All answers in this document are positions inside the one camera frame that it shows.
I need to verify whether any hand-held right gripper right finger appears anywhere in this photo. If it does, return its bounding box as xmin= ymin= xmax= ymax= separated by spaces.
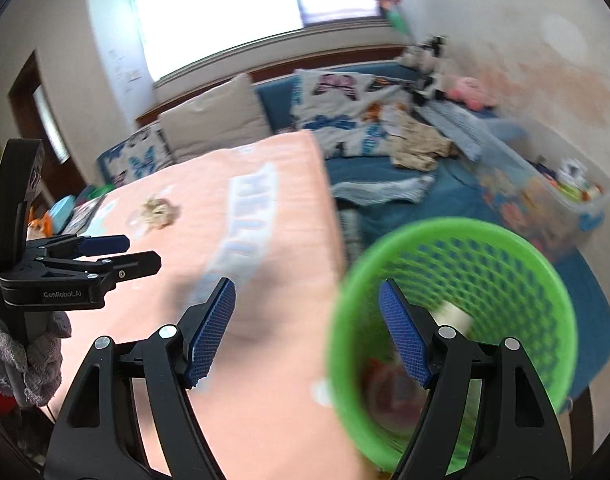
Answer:
xmin=378 ymin=279 xmax=572 ymax=480

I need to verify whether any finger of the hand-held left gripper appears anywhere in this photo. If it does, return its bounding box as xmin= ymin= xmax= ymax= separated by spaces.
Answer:
xmin=39 ymin=251 xmax=162 ymax=289
xmin=25 ymin=234 xmax=131 ymax=261

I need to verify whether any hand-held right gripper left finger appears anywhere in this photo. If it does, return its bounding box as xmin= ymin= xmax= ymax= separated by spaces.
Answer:
xmin=44 ymin=277 xmax=237 ymax=480

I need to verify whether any white paper cup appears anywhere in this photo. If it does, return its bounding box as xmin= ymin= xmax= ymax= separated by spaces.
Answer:
xmin=434 ymin=302 xmax=474 ymax=337

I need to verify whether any paper ball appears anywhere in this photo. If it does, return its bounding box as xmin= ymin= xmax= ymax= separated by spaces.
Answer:
xmin=141 ymin=195 xmax=179 ymax=229

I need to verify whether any red printed paper cup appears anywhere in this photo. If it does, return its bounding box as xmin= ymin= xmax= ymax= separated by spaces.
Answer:
xmin=364 ymin=360 xmax=431 ymax=432

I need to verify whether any green mesh basket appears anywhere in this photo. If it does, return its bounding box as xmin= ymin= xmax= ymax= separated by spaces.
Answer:
xmin=326 ymin=217 xmax=578 ymax=474

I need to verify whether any person's left hand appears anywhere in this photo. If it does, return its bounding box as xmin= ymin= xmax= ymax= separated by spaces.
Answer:
xmin=0 ymin=310 xmax=72 ymax=409

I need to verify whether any colourful picture book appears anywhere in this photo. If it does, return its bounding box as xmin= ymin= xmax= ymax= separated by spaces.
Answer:
xmin=60 ymin=195 xmax=109 ymax=235

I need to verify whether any orange fox plush toy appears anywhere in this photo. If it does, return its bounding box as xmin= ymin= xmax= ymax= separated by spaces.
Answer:
xmin=28 ymin=210 xmax=54 ymax=241

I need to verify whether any teal box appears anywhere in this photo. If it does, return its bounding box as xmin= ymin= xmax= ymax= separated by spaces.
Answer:
xmin=50 ymin=196 xmax=77 ymax=234

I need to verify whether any dark wooden door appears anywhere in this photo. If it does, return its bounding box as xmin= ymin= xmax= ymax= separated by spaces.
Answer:
xmin=8 ymin=50 xmax=87 ymax=202

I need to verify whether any butterfly print pillow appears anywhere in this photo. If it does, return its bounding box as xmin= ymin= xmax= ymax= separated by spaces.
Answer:
xmin=98 ymin=125 xmax=176 ymax=189

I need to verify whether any blue white striped cloth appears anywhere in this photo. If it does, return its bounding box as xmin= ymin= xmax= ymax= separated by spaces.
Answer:
xmin=332 ymin=176 xmax=436 ymax=207

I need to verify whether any blue bed sheet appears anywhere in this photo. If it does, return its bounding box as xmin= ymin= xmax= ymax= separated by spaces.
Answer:
xmin=98 ymin=62 xmax=610 ymax=412

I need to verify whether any beige pillow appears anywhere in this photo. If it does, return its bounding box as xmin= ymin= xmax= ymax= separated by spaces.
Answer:
xmin=157 ymin=74 xmax=274 ymax=162

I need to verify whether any beige crumpled cloth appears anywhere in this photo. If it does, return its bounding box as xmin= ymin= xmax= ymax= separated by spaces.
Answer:
xmin=385 ymin=110 xmax=454 ymax=171

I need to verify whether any clear plastic storage bin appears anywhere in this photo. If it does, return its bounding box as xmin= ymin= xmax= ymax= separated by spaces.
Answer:
xmin=477 ymin=120 xmax=610 ymax=262

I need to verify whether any grey striped cloth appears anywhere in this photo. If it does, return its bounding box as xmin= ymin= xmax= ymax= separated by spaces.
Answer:
xmin=422 ymin=100 xmax=496 ymax=162

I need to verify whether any right butterfly pillow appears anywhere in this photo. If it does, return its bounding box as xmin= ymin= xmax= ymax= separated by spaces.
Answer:
xmin=290 ymin=69 xmax=426 ymax=159

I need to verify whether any brown wooden headboard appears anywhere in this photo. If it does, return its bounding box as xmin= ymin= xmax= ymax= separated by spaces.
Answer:
xmin=135 ymin=45 xmax=409 ymax=127

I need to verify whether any pink plush toy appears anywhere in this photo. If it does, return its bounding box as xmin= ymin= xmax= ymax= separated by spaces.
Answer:
xmin=445 ymin=76 xmax=488 ymax=111

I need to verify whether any window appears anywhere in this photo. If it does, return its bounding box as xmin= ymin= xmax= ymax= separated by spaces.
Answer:
xmin=125 ymin=0 xmax=387 ymax=84

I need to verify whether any black white cow plush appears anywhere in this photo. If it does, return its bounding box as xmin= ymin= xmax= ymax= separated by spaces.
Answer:
xmin=402 ymin=35 xmax=449 ymax=102

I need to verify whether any green flower wall decoration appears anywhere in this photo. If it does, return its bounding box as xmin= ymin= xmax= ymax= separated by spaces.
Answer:
xmin=370 ymin=0 xmax=412 ymax=37

